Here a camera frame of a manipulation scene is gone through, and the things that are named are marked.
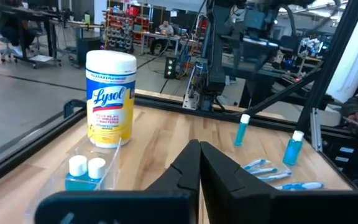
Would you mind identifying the white table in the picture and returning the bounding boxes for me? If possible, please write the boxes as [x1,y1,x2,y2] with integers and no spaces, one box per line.
[140,30,183,56]

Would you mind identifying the black cabinet white labels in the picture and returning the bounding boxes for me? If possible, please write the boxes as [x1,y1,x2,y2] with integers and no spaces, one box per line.
[321,136,358,190]

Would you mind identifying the red parts shelf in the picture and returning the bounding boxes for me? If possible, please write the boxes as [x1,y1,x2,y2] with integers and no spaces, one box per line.
[104,2,152,53]

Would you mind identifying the grey office chair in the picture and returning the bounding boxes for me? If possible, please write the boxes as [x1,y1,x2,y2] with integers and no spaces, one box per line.
[0,14,20,63]

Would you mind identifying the Lysol wipes canister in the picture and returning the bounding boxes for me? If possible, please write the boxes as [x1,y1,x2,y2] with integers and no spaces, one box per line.
[85,49,138,149]

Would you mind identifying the black standing desk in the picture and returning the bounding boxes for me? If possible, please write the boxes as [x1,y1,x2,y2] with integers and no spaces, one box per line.
[0,5,62,69]

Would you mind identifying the person's hand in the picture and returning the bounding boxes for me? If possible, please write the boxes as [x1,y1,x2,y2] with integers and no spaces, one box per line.
[342,113,358,127]

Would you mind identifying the clear plastic cup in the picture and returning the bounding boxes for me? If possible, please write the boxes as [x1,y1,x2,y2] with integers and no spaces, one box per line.
[25,136,123,224]

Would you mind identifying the blue toothbrush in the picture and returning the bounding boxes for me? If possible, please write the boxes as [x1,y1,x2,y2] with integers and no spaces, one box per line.
[242,157,272,171]
[249,167,279,175]
[258,172,293,183]
[273,181,325,192]

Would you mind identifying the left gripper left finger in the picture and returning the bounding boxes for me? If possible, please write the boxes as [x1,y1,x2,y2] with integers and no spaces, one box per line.
[34,139,201,224]

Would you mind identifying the silver aluminium brace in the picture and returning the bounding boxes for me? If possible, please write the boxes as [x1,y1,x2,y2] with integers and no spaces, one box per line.
[310,107,323,152]

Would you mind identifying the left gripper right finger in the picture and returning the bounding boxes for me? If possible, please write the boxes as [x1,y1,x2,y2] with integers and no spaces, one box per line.
[201,141,358,224]

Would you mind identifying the black frame clamp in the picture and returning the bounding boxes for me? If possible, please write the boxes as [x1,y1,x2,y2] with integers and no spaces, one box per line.
[63,98,87,119]

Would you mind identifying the black box indicator lights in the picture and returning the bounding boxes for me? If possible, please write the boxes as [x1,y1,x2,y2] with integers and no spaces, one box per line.
[164,55,178,80]

